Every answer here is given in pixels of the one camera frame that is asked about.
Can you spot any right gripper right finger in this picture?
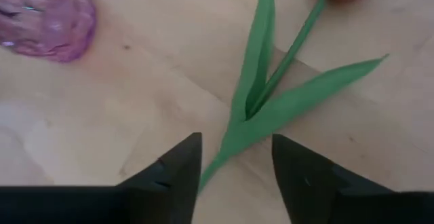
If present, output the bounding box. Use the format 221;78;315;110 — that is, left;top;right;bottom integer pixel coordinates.
272;134;391;224

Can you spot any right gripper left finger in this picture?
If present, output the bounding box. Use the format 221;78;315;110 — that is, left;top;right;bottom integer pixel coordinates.
117;132;203;224

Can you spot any dark red artificial tulip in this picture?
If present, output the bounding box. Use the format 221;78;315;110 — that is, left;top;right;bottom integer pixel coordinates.
197;0;390;194

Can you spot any purple glass vase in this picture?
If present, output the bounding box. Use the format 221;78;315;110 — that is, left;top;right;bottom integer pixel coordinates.
0;0;98;63

